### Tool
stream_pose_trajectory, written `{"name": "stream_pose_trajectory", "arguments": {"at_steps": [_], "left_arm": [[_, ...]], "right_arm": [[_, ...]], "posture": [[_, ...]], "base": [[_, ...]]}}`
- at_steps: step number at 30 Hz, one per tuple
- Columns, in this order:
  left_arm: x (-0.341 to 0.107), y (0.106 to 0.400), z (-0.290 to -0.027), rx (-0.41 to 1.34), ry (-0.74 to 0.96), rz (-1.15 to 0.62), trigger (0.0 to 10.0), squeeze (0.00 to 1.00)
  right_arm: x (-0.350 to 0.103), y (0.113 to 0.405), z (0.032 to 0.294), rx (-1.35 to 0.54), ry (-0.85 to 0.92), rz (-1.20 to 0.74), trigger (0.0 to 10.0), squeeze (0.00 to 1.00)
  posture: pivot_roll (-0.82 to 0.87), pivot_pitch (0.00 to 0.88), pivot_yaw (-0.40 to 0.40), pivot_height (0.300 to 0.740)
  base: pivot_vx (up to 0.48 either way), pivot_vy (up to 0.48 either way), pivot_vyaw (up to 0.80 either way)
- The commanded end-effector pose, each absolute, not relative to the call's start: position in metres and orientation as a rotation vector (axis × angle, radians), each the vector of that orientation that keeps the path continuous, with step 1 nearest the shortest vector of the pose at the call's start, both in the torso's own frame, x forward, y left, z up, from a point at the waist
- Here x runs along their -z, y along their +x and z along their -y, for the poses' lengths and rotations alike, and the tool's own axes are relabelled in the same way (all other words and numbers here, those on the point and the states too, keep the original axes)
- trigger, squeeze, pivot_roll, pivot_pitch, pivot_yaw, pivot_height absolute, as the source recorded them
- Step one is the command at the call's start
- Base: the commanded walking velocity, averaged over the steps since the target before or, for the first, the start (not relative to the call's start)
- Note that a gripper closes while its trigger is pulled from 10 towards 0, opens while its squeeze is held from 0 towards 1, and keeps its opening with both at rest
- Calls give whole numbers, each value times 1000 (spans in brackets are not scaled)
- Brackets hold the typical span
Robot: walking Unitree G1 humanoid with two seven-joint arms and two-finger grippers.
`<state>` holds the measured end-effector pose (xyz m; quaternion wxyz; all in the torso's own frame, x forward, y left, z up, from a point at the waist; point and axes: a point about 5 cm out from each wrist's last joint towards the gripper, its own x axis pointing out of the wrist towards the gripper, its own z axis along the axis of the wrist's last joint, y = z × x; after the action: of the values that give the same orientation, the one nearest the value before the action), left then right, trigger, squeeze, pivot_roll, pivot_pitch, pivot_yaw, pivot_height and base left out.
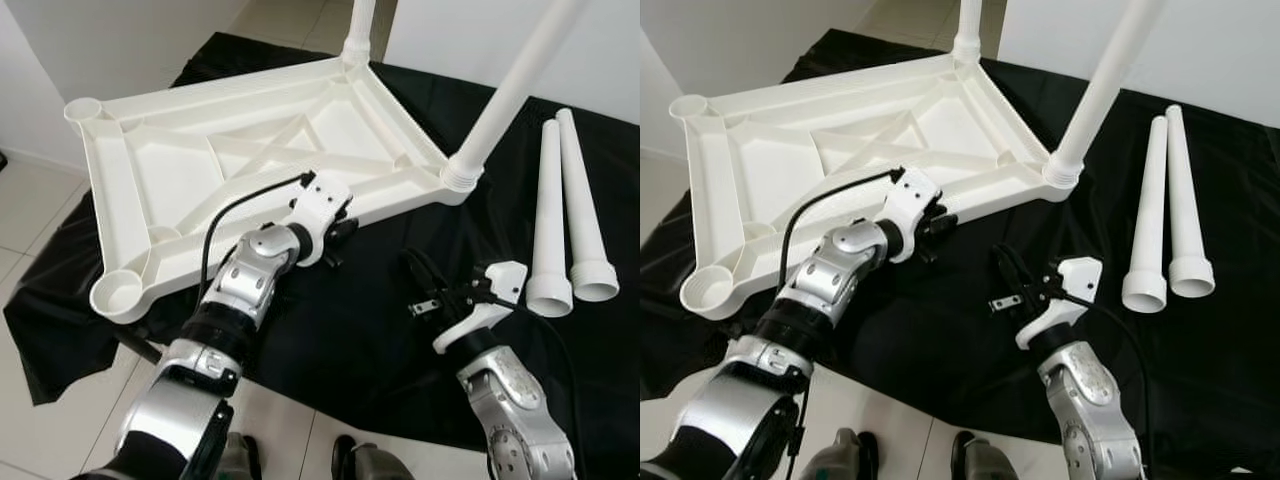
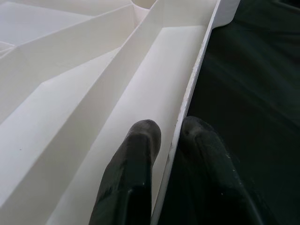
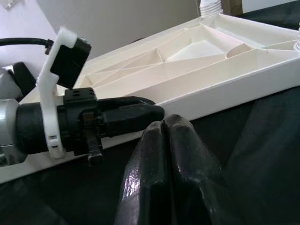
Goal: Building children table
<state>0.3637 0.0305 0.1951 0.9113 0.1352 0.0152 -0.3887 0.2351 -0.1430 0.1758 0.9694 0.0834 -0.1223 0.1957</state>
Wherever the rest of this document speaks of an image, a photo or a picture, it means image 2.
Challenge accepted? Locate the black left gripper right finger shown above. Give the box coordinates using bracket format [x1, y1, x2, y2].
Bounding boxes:
[161, 116, 275, 225]

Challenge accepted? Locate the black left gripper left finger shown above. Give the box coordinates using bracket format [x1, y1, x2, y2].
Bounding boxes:
[93, 119, 163, 225]

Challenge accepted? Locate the white plastic children table top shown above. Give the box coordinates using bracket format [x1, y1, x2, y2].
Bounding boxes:
[0, 0, 241, 225]

